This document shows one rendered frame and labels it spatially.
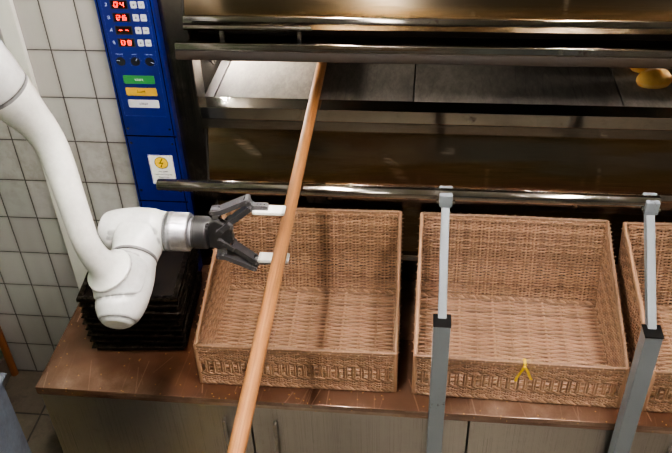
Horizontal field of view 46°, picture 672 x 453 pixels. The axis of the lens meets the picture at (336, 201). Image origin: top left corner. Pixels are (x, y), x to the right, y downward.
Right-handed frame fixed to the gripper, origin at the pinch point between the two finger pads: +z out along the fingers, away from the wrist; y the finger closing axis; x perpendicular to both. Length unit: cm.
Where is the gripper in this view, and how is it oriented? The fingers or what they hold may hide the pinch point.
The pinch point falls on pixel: (281, 234)
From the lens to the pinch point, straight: 178.5
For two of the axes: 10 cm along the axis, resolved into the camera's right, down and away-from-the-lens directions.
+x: -0.9, 5.9, -8.0
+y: 0.3, 8.1, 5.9
